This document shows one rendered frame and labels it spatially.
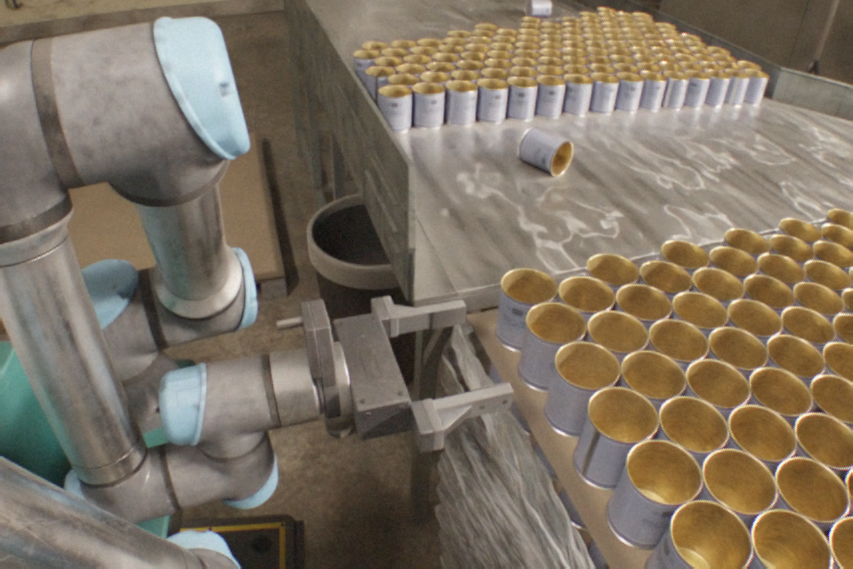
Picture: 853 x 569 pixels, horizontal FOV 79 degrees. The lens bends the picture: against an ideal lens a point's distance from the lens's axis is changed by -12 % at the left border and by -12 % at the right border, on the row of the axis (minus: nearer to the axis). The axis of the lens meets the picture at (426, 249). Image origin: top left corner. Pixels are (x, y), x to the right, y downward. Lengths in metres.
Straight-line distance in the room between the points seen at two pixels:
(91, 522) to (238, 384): 0.23
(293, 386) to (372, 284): 1.10
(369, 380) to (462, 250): 0.35
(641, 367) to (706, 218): 0.47
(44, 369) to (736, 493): 0.64
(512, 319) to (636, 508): 0.27
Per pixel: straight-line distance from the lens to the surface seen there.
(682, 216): 1.06
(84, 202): 3.18
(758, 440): 0.67
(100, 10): 7.28
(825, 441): 0.70
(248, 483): 0.66
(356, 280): 1.64
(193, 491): 0.65
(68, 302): 0.53
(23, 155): 0.46
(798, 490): 0.65
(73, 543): 0.37
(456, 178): 1.04
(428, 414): 0.55
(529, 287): 0.74
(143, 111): 0.44
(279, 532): 1.43
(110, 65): 0.45
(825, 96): 1.84
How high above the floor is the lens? 1.58
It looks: 36 degrees down
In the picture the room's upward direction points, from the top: 3 degrees clockwise
